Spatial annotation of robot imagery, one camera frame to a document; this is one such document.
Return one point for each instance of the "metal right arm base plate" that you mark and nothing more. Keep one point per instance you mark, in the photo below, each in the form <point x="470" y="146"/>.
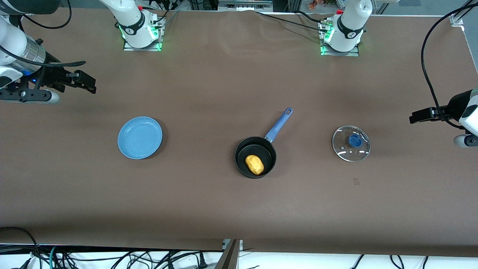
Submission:
<point x="143" y="49"/>

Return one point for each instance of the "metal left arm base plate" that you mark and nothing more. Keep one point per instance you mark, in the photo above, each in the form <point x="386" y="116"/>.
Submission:
<point x="340" y="53"/>

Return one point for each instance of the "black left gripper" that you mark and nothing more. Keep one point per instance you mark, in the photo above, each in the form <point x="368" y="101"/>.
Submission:
<point x="445" y="111"/>

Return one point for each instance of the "aluminium corner profile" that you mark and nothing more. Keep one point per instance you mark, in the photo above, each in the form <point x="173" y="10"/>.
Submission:
<point x="457" y="18"/>

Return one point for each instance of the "orange background object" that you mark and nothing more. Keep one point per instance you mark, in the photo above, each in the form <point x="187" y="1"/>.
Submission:
<point x="313" y="4"/>

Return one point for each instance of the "blue round plate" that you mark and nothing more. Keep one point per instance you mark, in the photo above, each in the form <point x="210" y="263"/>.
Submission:
<point x="140" y="138"/>

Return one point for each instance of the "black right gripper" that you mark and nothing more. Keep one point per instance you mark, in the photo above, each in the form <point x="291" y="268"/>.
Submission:
<point x="53" y="76"/>

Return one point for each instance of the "black power plug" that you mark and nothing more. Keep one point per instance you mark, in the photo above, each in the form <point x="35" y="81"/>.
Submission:
<point x="202" y="261"/>

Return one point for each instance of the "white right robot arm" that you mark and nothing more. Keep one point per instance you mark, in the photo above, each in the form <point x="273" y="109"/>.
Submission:
<point x="129" y="15"/>

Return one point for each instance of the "glass lid with blue knob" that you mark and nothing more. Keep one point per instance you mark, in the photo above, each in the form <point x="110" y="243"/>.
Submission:
<point x="354" y="141"/>

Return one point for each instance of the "grey metal device box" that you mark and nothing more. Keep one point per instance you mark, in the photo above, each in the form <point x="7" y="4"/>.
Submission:
<point x="244" y="4"/>

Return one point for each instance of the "yellow potato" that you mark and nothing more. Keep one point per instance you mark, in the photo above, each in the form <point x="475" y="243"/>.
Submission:
<point x="254" y="164"/>

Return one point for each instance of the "brown table cover sheet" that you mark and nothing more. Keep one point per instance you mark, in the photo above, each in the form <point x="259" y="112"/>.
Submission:
<point x="224" y="93"/>

